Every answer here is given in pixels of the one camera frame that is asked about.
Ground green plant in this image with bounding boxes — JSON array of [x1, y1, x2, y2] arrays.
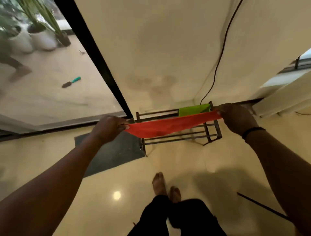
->
[[0, 0, 64, 37]]

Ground dark grey floor mat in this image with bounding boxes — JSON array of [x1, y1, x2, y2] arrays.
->
[[74, 129, 146, 178]]

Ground dark plant pot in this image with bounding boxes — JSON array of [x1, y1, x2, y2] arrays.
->
[[55, 31, 71, 47]]

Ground person's left hand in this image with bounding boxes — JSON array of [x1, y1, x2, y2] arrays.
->
[[90, 115, 130, 144]]

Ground person's black trousers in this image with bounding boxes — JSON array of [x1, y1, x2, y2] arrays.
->
[[127, 195, 227, 236]]

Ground person's right forearm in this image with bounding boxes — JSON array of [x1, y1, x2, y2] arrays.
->
[[245, 130, 311, 236]]

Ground black stick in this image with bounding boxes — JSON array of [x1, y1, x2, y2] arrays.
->
[[237, 192, 291, 221]]

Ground person's left forearm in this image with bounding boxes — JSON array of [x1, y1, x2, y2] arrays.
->
[[0, 135, 107, 236]]

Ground black door frame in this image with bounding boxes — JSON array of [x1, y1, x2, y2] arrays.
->
[[53, 0, 133, 119]]

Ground person's right foot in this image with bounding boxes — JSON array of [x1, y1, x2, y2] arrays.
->
[[169, 186, 182, 204]]

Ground red cloth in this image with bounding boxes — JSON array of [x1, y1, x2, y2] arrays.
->
[[125, 110, 223, 139]]

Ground garden trowel with green handle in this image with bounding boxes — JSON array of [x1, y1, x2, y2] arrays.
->
[[61, 76, 81, 88]]

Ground black wristband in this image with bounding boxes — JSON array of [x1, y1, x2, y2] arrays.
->
[[242, 126, 266, 141]]

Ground black cable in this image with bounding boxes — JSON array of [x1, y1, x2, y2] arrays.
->
[[200, 0, 244, 105]]

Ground person's foot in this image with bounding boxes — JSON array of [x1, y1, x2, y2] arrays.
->
[[152, 172, 167, 196], [169, 186, 182, 204]]

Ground person's left foot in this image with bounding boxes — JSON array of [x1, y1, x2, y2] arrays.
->
[[152, 172, 167, 196]]

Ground white plant pot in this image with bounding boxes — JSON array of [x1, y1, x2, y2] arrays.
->
[[6, 25, 34, 54], [27, 23, 58, 51]]

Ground metal drying rack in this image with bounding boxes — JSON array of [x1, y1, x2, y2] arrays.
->
[[136, 101, 223, 157]]

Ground white window sill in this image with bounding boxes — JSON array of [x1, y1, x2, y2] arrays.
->
[[252, 47, 311, 117]]

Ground green cloth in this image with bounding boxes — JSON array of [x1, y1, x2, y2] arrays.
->
[[179, 104, 211, 117]]

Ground person's right hand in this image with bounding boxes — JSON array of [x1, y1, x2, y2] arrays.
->
[[215, 103, 259, 137]]

